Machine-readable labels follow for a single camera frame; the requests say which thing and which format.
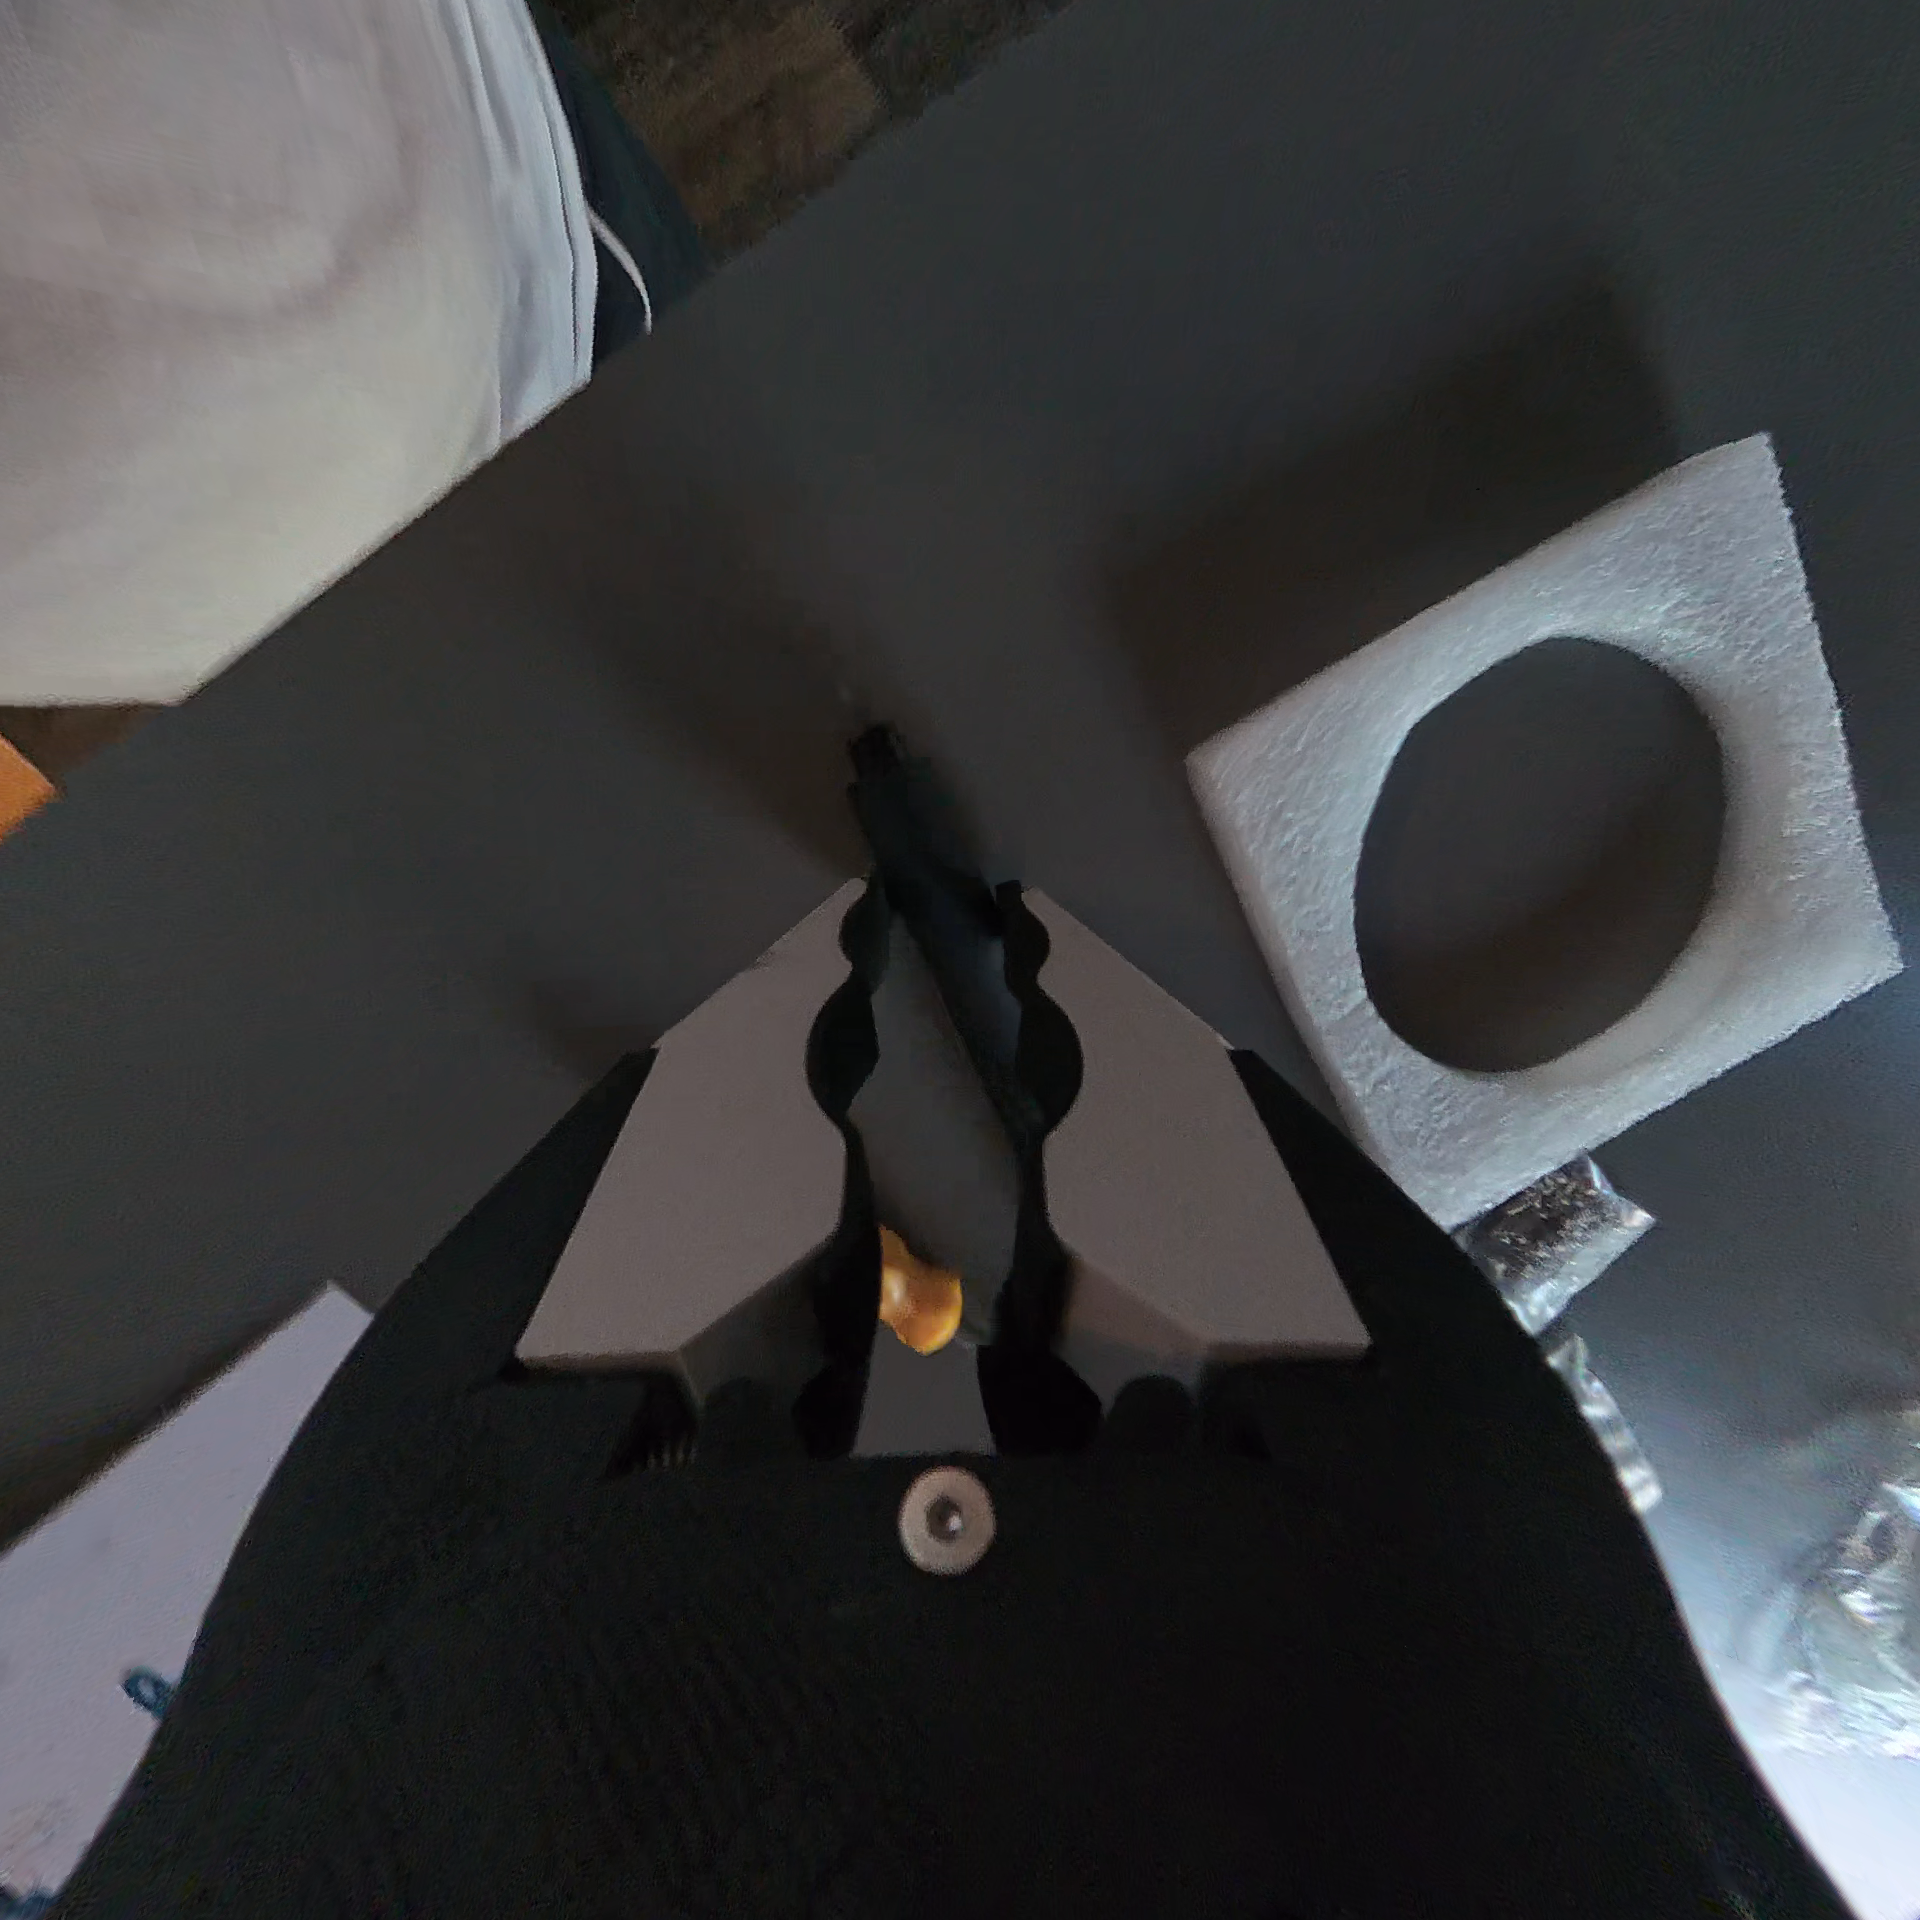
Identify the black screwdriver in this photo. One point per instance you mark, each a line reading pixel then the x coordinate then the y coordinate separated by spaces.
pixel 932 885

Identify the white foam square with hole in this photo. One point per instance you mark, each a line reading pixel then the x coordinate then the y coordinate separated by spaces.
pixel 1306 840

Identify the person's dark pants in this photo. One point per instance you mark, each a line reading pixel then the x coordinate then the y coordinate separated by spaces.
pixel 630 181

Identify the person's white shirt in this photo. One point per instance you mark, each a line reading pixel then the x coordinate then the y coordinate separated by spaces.
pixel 226 376

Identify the open instruction booklet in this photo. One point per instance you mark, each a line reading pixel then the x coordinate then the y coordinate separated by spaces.
pixel 121 1501

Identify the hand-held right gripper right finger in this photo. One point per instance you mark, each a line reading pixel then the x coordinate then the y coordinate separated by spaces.
pixel 1201 1200

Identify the dark grey desk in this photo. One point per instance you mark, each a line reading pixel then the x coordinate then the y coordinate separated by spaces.
pixel 1051 450

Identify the group of screw bags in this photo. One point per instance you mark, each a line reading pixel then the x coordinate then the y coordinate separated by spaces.
pixel 1559 1230

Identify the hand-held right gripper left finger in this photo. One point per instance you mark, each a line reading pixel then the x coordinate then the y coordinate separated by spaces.
pixel 692 1185

